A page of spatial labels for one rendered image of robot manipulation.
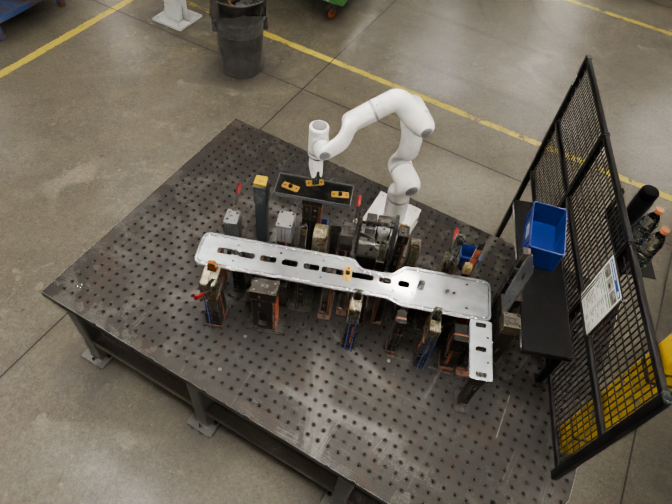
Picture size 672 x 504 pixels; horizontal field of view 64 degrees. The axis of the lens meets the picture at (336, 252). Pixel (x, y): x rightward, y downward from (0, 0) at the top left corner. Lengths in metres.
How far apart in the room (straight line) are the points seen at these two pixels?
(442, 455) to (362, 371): 0.50
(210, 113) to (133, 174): 0.91
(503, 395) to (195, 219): 1.85
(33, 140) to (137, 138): 0.78
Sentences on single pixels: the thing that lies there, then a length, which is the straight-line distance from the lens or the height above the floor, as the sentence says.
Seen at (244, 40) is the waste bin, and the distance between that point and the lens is 5.02.
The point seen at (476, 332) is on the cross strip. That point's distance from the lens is 2.46.
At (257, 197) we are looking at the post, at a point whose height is 1.07.
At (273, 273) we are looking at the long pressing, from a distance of 2.47.
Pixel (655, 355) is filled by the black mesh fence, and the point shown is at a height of 1.55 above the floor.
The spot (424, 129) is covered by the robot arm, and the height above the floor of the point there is 1.56.
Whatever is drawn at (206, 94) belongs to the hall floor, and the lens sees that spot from 5.09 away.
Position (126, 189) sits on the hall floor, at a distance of 4.33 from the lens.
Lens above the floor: 3.03
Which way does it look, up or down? 52 degrees down
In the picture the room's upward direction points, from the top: 8 degrees clockwise
